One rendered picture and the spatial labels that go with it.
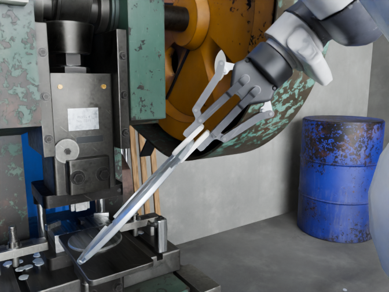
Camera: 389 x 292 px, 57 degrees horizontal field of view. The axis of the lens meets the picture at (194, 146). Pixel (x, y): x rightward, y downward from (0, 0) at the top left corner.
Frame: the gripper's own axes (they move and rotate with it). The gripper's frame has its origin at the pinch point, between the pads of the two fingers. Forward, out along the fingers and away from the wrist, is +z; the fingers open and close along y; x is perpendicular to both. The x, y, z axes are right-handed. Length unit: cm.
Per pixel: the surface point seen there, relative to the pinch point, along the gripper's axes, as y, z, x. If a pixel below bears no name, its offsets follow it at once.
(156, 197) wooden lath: -17, 61, -137
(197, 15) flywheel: 21, -19, -42
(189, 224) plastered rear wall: -53, 76, -186
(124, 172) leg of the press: 5, 36, -63
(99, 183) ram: 7.1, 26.1, -19.9
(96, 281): -6.1, 32.0, -0.6
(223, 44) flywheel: 10.1, -18.6, -38.4
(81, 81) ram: 26.4, 11.4, -21.1
